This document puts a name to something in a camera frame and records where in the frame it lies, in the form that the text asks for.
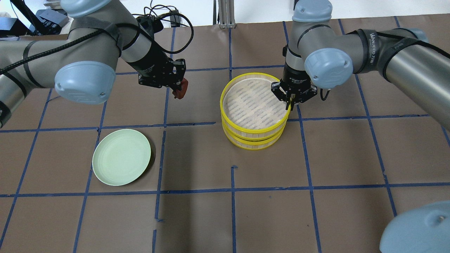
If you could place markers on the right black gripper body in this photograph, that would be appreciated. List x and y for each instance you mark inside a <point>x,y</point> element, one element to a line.
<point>294,77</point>

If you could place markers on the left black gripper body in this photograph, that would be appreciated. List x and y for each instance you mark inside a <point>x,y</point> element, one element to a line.
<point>150,64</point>

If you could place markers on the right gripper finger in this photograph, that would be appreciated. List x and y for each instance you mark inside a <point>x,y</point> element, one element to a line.
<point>291,102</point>

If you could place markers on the dark red bun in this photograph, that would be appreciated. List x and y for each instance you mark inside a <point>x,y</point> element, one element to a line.
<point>181,89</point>

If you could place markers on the yellow steamer layer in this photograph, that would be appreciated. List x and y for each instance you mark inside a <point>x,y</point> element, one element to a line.
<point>250,109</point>
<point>251,144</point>

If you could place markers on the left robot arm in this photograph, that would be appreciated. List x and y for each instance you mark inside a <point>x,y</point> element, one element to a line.
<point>82,68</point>

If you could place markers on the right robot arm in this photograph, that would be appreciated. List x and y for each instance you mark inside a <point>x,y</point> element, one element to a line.
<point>316,58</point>

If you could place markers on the black power adapter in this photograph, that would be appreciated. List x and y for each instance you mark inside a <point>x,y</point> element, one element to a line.
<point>175,19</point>

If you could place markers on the light green plate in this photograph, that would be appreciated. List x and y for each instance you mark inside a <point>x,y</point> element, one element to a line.
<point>121,157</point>

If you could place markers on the aluminium frame post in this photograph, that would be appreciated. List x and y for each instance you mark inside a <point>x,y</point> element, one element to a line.
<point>226,17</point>

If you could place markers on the black camera stand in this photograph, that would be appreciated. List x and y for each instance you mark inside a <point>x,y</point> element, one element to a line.
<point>46,21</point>

